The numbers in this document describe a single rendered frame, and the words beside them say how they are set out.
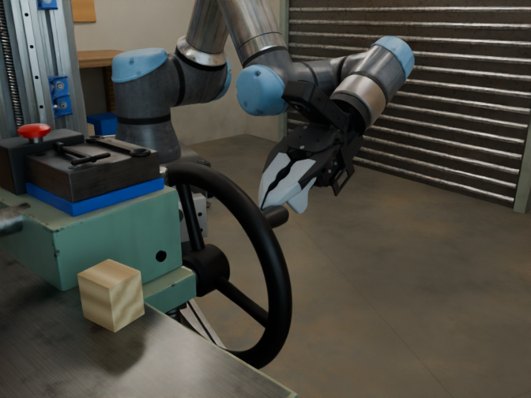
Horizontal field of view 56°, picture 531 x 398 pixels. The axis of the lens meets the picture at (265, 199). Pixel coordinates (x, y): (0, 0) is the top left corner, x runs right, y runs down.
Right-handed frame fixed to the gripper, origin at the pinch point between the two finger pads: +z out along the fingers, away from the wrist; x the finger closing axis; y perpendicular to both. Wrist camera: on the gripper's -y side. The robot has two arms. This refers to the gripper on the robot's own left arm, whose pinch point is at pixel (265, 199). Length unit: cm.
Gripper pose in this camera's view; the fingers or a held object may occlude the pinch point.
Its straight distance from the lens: 62.8
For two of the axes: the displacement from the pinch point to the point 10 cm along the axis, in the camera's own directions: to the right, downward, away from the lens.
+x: -7.5, -2.4, 6.1
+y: 3.3, 6.8, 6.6
